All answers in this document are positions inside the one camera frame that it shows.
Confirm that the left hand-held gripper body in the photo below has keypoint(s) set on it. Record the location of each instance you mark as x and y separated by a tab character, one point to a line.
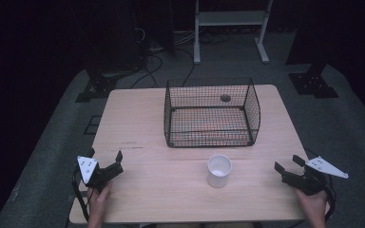
90	169

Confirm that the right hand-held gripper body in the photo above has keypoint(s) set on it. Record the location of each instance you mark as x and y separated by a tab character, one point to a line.
313	177

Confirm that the person's right hand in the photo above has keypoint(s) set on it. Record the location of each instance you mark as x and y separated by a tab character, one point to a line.
313	204

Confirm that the person's left hand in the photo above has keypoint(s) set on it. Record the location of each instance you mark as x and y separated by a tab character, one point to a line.
99	198

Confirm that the white cup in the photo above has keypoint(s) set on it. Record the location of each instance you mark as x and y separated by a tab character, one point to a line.
219	171

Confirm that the black stand base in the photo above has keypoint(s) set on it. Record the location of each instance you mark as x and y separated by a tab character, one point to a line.
98	85
313	83

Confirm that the small dark round object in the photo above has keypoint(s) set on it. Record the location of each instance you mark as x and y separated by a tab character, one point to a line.
225	98

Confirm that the black rectangular floor frame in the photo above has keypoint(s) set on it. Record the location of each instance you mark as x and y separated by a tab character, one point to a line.
92	125

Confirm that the white metal stand frame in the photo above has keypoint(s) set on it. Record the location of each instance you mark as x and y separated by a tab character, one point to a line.
231	19

